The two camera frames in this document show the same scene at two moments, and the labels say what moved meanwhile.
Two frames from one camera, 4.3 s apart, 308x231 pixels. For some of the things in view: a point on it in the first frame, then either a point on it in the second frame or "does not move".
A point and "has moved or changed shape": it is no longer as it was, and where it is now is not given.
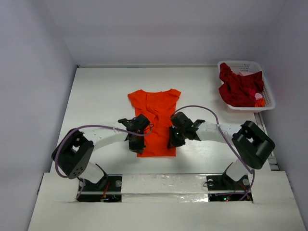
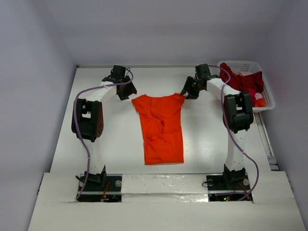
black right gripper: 173,140 → 190,87
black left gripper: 137,148 → 130,91
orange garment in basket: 260,103 does not move
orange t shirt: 158,107 has moved or changed shape
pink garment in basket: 258,96 does not move
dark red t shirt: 240,90 does not move
